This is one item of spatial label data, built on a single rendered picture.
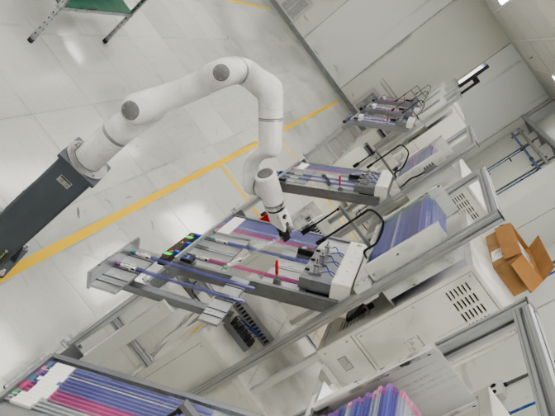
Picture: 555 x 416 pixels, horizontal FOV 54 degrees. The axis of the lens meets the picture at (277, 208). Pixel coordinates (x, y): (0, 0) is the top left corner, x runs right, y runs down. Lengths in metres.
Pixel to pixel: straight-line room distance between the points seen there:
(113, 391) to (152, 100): 1.04
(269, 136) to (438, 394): 1.09
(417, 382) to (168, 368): 1.55
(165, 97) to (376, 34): 8.90
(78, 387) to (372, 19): 9.77
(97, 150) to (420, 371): 1.53
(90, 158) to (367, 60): 8.89
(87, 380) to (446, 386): 0.95
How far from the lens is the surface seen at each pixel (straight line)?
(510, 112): 10.87
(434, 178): 3.45
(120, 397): 1.60
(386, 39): 10.79
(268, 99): 1.96
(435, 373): 1.26
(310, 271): 2.25
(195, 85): 2.05
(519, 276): 2.41
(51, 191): 2.43
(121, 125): 2.23
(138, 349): 2.58
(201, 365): 2.52
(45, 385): 1.66
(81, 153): 2.33
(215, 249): 2.51
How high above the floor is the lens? 2.06
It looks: 23 degrees down
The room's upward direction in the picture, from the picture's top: 54 degrees clockwise
